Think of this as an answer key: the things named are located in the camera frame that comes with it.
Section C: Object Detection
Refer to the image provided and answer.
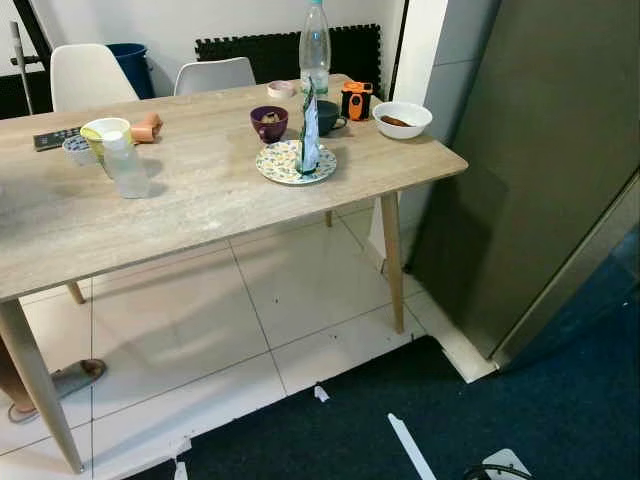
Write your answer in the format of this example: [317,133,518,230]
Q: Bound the clear bottle with white cap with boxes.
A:
[100,131,151,200]

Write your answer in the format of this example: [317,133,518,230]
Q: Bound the smartphone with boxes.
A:
[33,126,83,153]

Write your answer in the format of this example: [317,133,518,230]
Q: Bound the grey fridge lower door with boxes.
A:
[490,175,640,373]

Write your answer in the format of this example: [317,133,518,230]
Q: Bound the grey fridge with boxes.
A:
[408,0,640,373]

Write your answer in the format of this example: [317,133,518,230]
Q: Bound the large dark floor mat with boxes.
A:
[125,225,640,480]

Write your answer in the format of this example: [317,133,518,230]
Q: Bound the white bowl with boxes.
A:
[372,100,434,140]

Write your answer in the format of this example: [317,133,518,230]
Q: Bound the long white tape strip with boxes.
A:
[387,412,438,480]

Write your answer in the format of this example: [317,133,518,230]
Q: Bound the orange and black device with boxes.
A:
[340,81,374,122]

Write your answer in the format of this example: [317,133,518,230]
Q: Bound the dark teal mug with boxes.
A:
[314,99,348,137]

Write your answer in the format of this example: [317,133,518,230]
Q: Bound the green and white pouch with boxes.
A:
[298,80,323,176]

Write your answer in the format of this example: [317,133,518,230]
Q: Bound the floral patterned plate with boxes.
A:
[255,139,338,186]

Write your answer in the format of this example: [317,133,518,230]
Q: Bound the tall bottle with teal cap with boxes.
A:
[299,0,332,101]

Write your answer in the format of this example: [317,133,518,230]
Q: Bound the purple bowl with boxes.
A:
[249,105,290,144]

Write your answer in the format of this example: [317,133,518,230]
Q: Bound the small pink tape roll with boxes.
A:
[267,80,299,100]

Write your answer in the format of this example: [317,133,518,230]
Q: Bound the black foam puzzle mat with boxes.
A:
[195,24,384,101]

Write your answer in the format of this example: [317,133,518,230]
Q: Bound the orange plastic object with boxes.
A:
[130,112,164,144]

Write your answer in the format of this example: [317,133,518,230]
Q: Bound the blue plastic bin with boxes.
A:
[105,42,158,101]

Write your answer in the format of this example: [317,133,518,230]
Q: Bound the yellow instant noodle cup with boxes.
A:
[80,117,132,166]

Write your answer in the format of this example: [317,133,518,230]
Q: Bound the white plastic chair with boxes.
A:
[50,43,141,113]

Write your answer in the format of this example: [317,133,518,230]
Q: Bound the person's left slide sandal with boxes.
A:
[8,360,108,423]

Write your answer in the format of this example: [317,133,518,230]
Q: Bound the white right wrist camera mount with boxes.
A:
[482,448,533,480]

